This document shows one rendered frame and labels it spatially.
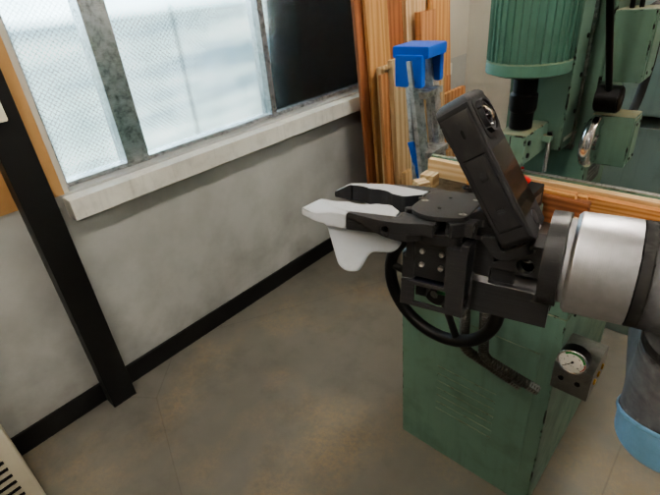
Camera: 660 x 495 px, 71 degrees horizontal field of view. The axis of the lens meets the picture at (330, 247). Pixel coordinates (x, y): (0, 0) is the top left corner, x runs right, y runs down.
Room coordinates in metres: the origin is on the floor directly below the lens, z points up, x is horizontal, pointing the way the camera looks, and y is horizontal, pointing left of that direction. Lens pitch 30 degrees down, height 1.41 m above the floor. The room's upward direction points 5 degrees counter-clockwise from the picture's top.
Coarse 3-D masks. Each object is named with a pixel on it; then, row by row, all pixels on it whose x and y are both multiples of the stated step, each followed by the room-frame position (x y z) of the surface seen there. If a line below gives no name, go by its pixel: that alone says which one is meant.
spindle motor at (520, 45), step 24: (504, 0) 1.02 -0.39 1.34; (528, 0) 0.98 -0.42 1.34; (552, 0) 0.97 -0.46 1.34; (576, 0) 0.98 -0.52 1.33; (504, 24) 1.01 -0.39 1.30; (528, 24) 0.97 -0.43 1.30; (552, 24) 0.97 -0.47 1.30; (576, 24) 0.99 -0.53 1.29; (504, 48) 1.01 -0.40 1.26; (528, 48) 0.97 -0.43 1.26; (552, 48) 0.97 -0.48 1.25; (504, 72) 1.00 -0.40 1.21; (528, 72) 0.97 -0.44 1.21; (552, 72) 0.96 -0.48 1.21
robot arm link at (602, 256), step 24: (600, 216) 0.28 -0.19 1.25; (624, 216) 0.28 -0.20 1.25; (576, 240) 0.26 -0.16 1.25; (600, 240) 0.25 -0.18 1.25; (624, 240) 0.25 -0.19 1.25; (576, 264) 0.25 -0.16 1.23; (600, 264) 0.24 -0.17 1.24; (624, 264) 0.24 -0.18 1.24; (576, 288) 0.24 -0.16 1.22; (600, 288) 0.24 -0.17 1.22; (624, 288) 0.23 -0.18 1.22; (576, 312) 0.25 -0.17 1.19; (600, 312) 0.24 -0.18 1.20; (624, 312) 0.23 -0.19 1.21
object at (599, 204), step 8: (592, 200) 0.91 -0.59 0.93; (600, 200) 0.90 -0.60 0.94; (608, 200) 0.89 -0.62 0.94; (616, 200) 0.89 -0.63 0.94; (592, 208) 0.91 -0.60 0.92; (600, 208) 0.90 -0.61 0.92; (608, 208) 0.89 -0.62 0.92; (616, 208) 0.88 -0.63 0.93; (624, 208) 0.87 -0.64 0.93; (632, 208) 0.86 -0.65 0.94; (640, 208) 0.85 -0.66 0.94; (648, 208) 0.84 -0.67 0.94; (656, 208) 0.84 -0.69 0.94; (632, 216) 0.85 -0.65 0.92; (640, 216) 0.84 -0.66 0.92; (648, 216) 0.83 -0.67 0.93; (656, 216) 0.83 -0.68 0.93
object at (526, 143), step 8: (536, 120) 1.10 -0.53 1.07; (536, 128) 1.04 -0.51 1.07; (544, 128) 1.07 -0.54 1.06; (512, 136) 1.01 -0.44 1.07; (520, 136) 1.00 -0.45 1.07; (528, 136) 1.00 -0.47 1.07; (536, 136) 1.04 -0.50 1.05; (512, 144) 1.01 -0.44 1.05; (520, 144) 1.00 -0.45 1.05; (528, 144) 1.00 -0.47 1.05; (536, 144) 1.04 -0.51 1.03; (544, 144) 1.08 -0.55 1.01; (520, 152) 1.00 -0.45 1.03; (528, 152) 1.01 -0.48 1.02; (536, 152) 1.05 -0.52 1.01; (520, 160) 0.99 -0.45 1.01; (528, 160) 1.02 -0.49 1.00
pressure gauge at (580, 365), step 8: (568, 344) 0.74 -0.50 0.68; (576, 344) 0.73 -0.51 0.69; (560, 352) 0.72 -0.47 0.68; (568, 352) 0.71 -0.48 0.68; (576, 352) 0.70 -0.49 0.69; (584, 352) 0.70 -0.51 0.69; (560, 360) 0.72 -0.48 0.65; (568, 360) 0.71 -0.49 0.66; (576, 360) 0.70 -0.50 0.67; (584, 360) 0.69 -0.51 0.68; (568, 368) 0.71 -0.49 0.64; (576, 368) 0.70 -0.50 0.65; (584, 368) 0.69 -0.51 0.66
